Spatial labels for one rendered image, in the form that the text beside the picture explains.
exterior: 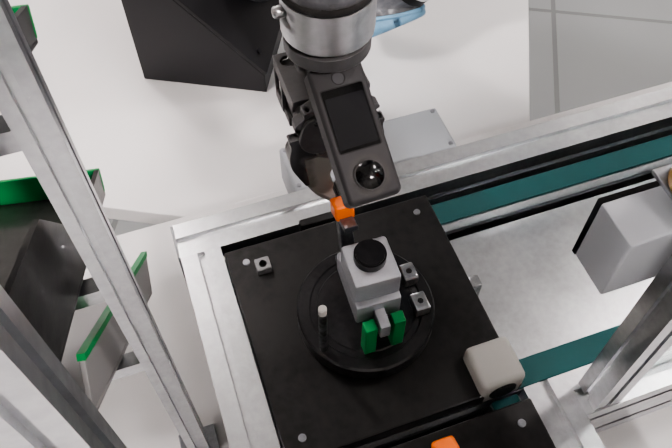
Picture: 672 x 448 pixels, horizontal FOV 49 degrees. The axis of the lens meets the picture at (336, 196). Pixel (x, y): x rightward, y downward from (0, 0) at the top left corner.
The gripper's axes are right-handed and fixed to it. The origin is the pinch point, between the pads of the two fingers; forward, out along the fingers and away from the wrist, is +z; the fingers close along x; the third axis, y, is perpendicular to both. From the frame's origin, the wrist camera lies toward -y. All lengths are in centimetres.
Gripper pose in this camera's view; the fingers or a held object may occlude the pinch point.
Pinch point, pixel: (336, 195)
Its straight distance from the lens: 73.1
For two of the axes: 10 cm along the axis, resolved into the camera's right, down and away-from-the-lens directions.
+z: 0.0, 5.8, 8.2
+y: -3.3, -7.7, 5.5
